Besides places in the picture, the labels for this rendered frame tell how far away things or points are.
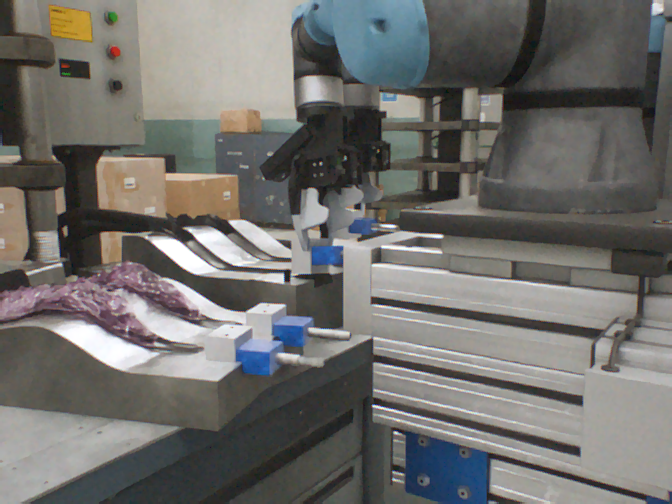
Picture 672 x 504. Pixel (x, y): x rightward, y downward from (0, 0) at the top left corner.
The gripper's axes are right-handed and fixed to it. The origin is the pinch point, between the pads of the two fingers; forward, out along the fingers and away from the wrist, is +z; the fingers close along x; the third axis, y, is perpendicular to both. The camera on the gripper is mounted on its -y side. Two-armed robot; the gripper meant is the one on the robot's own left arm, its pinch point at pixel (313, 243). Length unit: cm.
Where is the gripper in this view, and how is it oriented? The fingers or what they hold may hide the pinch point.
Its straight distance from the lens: 105.7
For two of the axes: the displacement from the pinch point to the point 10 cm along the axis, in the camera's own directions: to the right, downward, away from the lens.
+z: 0.4, 10.0, -0.2
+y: 8.3, -0.4, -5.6
